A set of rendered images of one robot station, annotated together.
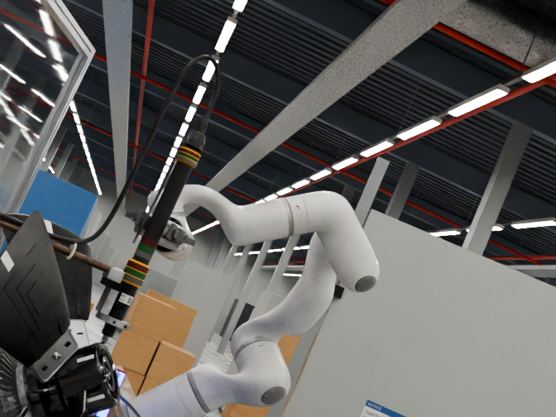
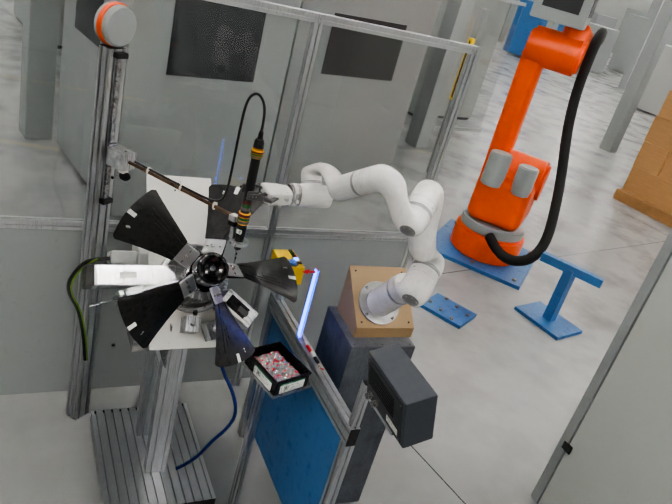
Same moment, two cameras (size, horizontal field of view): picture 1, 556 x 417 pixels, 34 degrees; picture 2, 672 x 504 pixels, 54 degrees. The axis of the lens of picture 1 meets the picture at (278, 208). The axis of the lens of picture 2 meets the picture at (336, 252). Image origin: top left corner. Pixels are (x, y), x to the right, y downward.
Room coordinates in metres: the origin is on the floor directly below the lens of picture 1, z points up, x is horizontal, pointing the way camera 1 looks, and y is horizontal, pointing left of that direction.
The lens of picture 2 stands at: (0.84, -1.74, 2.39)
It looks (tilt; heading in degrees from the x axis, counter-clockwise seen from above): 26 degrees down; 55
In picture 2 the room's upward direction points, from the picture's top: 16 degrees clockwise
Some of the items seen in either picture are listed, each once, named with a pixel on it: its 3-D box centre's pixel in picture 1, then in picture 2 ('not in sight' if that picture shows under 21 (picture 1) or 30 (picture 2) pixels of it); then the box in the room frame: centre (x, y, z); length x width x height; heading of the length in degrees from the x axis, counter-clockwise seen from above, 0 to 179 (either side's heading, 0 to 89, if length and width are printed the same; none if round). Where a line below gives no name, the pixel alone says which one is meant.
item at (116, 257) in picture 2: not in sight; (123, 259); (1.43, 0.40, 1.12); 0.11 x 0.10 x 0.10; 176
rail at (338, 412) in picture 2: not in sight; (307, 359); (2.13, 0.07, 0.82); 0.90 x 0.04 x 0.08; 86
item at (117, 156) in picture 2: not in sight; (119, 157); (1.46, 0.74, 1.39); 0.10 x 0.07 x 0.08; 121
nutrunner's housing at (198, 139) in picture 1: (156, 226); (249, 192); (1.78, 0.20, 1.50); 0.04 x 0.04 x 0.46
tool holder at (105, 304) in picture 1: (117, 298); (238, 230); (1.77, 0.21, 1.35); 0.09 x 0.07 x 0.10; 121
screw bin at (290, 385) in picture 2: not in sight; (276, 368); (1.96, 0.02, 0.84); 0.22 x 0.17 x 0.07; 102
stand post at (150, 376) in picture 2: not in sight; (159, 348); (1.67, 0.55, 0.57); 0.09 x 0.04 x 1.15; 176
